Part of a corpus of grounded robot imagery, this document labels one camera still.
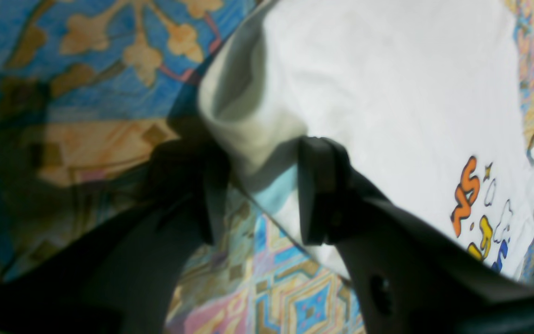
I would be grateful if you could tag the white printed T-shirt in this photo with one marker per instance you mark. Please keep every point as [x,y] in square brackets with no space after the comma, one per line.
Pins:
[423,94]

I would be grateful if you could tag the patterned tile tablecloth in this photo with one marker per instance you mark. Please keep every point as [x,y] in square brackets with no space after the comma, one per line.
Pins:
[89,90]

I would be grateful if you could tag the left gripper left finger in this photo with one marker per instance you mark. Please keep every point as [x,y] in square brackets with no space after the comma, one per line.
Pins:
[120,277]

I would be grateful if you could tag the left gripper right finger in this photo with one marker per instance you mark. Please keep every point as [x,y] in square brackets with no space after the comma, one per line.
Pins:
[408,277]

